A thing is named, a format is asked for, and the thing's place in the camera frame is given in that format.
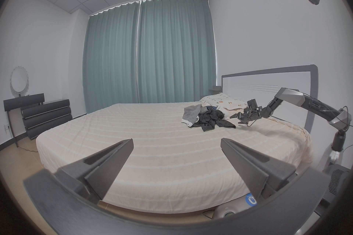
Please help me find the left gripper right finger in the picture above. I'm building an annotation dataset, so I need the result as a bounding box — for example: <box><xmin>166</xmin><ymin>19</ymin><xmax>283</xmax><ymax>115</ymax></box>
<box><xmin>220</xmin><ymin>138</ymin><xmax>298</xmax><ymax>200</ymax></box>

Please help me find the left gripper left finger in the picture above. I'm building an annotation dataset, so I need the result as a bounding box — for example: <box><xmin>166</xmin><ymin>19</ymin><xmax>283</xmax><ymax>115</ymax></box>
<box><xmin>54</xmin><ymin>139</ymin><xmax>134</xmax><ymax>204</ymax></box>

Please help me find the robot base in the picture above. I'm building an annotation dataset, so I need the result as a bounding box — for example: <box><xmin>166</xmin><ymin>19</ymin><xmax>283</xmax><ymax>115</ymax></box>
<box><xmin>211</xmin><ymin>161</ymin><xmax>349</xmax><ymax>220</ymax></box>

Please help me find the pile of clothes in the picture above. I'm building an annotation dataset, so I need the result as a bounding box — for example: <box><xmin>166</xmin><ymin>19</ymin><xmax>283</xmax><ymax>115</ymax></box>
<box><xmin>181</xmin><ymin>103</ymin><xmax>237</xmax><ymax>132</ymax></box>

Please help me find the bed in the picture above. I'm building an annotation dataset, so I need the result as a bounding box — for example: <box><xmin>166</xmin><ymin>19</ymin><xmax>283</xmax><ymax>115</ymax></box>
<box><xmin>36</xmin><ymin>64</ymin><xmax>319</xmax><ymax>214</ymax></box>

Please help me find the white printed pillow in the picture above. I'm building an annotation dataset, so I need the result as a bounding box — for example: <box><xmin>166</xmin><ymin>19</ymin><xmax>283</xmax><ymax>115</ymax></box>
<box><xmin>199</xmin><ymin>93</ymin><xmax>249</xmax><ymax>120</ymax></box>

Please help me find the blue-green curtain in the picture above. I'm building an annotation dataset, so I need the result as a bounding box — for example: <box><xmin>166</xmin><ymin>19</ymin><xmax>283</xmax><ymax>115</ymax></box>
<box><xmin>137</xmin><ymin>0</ymin><xmax>218</xmax><ymax>103</ymax></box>
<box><xmin>82</xmin><ymin>0</ymin><xmax>140</xmax><ymax>113</ymax></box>

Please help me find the black dressing table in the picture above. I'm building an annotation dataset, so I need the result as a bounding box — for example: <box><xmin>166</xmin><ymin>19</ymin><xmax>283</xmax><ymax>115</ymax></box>
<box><xmin>3</xmin><ymin>93</ymin><xmax>45</xmax><ymax>147</ymax></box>

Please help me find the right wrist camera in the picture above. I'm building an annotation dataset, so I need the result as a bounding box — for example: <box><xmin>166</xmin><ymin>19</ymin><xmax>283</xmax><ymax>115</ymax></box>
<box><xmin>246</xmin><ymin>99</ymin><xmax>261</xmax><ymax>111</ymax></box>

